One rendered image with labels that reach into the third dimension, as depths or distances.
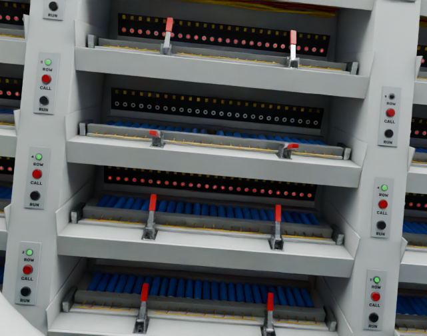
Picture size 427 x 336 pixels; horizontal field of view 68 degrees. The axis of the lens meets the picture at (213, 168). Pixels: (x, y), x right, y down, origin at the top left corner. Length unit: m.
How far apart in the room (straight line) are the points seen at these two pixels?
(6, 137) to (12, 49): 0.18
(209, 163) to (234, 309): 0.33
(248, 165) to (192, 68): 0.23
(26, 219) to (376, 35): 0.80
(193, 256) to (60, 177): 0.31
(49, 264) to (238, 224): 0.39
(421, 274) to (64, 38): 0.88
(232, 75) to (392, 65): 0.33
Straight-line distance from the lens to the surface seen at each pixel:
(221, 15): 0.94
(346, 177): 0.71
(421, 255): 0.85
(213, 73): 0.68
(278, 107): 0.83
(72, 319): 0.78
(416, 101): 0.81
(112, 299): 0.78
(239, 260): 0.67
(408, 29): 0.82
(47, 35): 0.76
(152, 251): 0.67
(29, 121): 0.73
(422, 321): 0.93
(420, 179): 0.79
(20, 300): 0.77
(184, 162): 0.65
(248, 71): 0.68
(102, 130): 0.72
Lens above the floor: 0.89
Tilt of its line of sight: 1 degrees up
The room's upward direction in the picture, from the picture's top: 5 degrees clockwise
